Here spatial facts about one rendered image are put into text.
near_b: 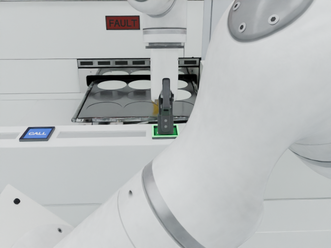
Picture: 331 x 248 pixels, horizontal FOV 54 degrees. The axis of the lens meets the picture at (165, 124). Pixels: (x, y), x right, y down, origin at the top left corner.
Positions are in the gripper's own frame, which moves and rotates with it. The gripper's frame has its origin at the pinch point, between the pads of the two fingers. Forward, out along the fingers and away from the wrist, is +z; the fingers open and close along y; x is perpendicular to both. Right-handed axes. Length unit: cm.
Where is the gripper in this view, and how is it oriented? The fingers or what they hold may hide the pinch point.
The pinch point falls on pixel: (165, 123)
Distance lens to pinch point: 66.6
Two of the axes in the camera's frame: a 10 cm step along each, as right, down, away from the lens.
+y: 0.4, 2.3, -9.7
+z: 0.1, 9.7, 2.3
